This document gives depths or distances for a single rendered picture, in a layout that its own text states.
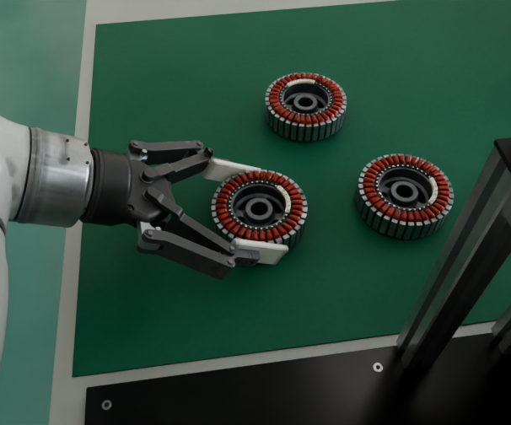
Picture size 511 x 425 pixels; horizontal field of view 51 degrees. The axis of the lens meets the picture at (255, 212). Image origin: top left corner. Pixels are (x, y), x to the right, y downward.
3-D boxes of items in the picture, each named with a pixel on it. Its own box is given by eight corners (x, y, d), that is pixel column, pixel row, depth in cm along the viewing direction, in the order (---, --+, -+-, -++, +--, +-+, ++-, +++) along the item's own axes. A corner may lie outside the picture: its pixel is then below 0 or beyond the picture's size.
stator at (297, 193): (223, 269, 61) (221, 251, 58) (205, 195, 68) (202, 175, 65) (317, 250, 63) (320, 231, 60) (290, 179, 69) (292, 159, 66)
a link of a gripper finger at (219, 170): (202, 179, 65) (201, 174, 66) (250, 187, 69) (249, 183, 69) (212, 162, 63) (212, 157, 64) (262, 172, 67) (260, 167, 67)
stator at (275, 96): (353, 137, 74) (357, 117, 71) (273, 149, 73) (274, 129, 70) (330, 85, 81) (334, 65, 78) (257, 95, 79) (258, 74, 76)
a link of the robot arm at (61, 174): (32, 105, 50) (95, 120, 53) (12, 171, 56) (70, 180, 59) (32, 177, 45) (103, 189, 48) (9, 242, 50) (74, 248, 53)
